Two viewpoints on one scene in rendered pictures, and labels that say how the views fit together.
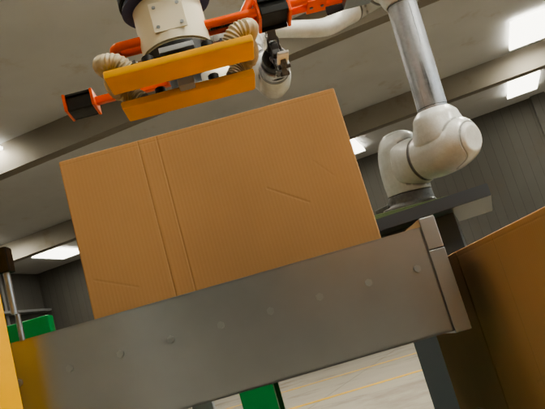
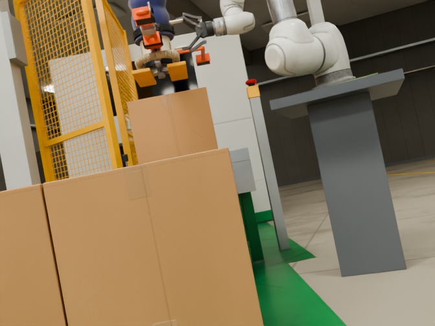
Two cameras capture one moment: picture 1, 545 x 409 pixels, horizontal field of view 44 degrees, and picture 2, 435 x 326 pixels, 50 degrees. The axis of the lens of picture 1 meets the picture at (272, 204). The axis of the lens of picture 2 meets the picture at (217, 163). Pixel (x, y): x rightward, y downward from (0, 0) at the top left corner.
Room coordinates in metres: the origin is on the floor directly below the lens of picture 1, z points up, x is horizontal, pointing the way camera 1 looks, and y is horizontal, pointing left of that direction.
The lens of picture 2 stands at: (1.82, -2.48, 0.48)
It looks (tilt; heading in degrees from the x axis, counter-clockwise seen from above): 2 degrees up; 92
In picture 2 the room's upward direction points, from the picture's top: 11 degrees counter-clockwise
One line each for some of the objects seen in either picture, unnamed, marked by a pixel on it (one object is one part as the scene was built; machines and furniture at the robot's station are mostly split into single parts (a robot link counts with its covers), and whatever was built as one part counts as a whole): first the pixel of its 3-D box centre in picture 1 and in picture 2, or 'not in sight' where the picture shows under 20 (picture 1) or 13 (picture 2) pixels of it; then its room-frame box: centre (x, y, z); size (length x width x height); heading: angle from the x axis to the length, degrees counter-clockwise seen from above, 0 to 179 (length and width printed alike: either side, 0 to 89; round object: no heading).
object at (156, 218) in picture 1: (228, 230); (178, 139); (1.56, 0.12, 0.75); 0.60 x 0.40 x 0.40; 93
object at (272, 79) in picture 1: (274, 66); (219, 27); (1.89, -0.12, 1.24); 0.09 x 0.06 x 0.09; 94
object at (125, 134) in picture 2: not in sight; (133, 130); (1.06, 1.51, 1.05); 1.17 x 0.10 x 2.10; 93
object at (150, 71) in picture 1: (179, 59); (144, 75); (1.44, 0.11, 1.14); 0.34 x 0.10 x 0.05; 94
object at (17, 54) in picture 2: not in sight; (15, 39); (0.61, 0.46, 1.62); 0.20 x 0.05 x 0.30; 93
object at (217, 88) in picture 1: (188, 90); (177, 69); (1.63, 0.12, 1.14); 0.34 x 0.10 x 0.05; 94
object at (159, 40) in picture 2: (272, 11); (152, 40); (1.55, -0.13, 1.24); 0.10 x 0.08 x 0.06; 4
